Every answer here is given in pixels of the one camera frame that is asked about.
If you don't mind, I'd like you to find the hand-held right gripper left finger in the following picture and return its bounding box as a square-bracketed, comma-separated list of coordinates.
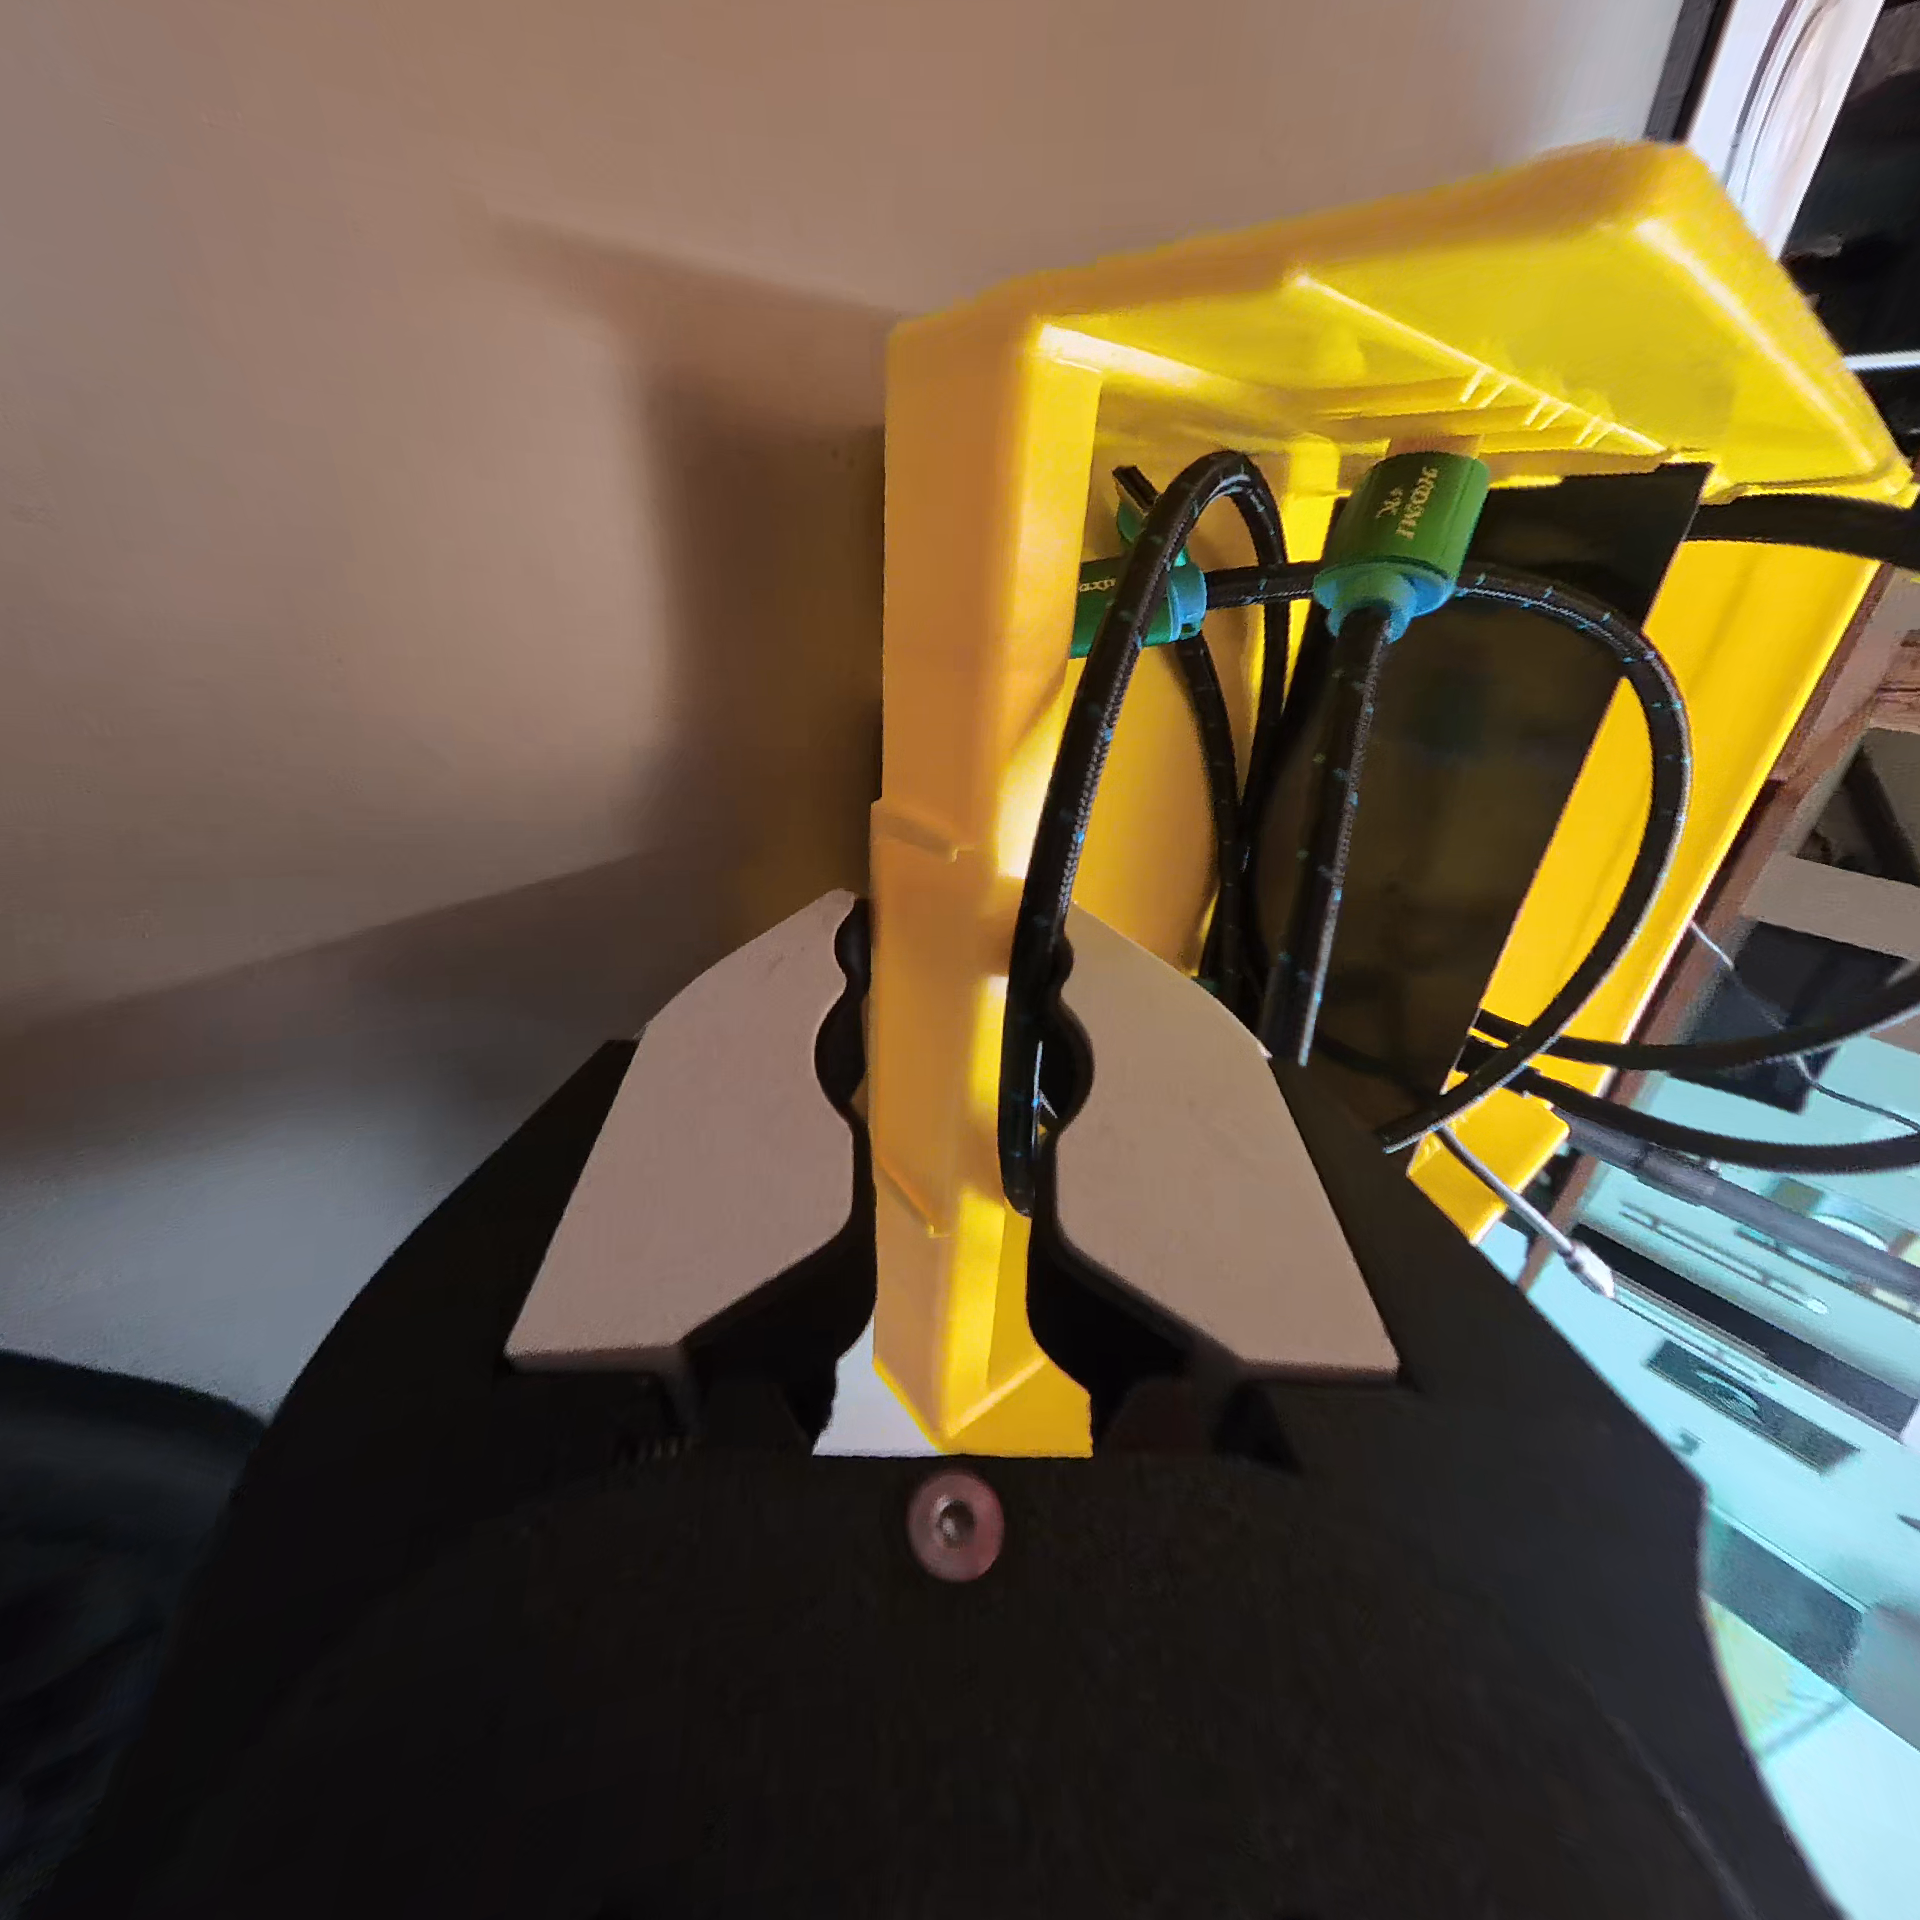
[502, 888, 876, 1375]

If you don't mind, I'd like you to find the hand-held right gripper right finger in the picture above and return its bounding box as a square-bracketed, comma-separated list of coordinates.
[1033, 901, 1403, 1391]

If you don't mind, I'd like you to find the yellow plastic bin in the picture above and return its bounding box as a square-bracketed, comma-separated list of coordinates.
[865, 142, 1920, 1461]

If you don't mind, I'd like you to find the green plug braided hdmi cable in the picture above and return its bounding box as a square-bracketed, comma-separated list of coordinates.
[1001, 443, 1697, 1221]

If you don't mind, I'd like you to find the black bin divider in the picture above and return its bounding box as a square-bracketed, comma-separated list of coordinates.
[1251, 462, 1715, 1100]

